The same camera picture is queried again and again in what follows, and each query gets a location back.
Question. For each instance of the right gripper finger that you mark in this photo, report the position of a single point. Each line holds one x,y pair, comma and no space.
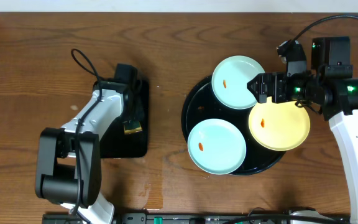
261,97
254,83

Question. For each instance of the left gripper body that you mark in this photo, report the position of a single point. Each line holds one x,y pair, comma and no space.
135,111

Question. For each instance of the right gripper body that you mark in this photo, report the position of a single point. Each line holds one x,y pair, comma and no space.
299,86

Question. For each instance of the yellow green sponge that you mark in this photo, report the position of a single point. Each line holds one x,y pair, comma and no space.
131,127

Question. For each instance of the light blue plate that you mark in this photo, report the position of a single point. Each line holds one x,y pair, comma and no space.
216,146
230,78

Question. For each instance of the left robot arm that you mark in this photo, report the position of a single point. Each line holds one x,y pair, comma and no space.
69,158

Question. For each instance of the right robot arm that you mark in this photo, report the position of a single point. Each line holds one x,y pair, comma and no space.
333,88

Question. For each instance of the black rectangular tray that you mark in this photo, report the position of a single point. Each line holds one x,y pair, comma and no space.
116,144

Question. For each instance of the black round tray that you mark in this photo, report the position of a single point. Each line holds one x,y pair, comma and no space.
201,104

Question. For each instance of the yellow plate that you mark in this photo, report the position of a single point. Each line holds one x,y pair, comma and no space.
279,127

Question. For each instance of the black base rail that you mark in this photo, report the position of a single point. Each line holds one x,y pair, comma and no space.
142,218

